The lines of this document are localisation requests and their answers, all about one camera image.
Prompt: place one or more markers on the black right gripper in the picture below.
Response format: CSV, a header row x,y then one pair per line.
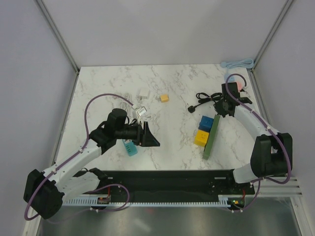
x,y
217,106

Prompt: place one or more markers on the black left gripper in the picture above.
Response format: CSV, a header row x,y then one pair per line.
x,y
144,137

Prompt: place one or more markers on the teal power strip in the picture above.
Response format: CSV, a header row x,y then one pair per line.
x,y
130,147

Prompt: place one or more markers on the blue cube socket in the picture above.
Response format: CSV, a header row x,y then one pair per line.
x,y
206,124

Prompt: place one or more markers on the yellow cube socket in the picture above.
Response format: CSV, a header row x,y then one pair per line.
x,y
201,138

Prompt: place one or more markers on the green power strip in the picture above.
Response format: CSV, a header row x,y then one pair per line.
x,y
211,138

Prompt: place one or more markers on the yellow plug adapter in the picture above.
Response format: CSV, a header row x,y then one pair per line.
x,y
164,98

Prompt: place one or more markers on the white charger plug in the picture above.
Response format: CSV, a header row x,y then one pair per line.
x,y
143,93

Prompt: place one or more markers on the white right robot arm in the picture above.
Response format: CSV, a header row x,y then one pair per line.
x,y
271,156

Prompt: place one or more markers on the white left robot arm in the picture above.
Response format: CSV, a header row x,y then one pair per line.
x,y
46,191

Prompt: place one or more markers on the pink cube socket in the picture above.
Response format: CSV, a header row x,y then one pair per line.
x,y
241,86

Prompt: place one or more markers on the light blue power strip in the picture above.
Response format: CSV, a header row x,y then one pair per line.
x,y
227,75

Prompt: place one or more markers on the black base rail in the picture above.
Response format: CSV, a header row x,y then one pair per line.
x,y
167,186

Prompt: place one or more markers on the white cable duct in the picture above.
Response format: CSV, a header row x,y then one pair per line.
x,y
95,201

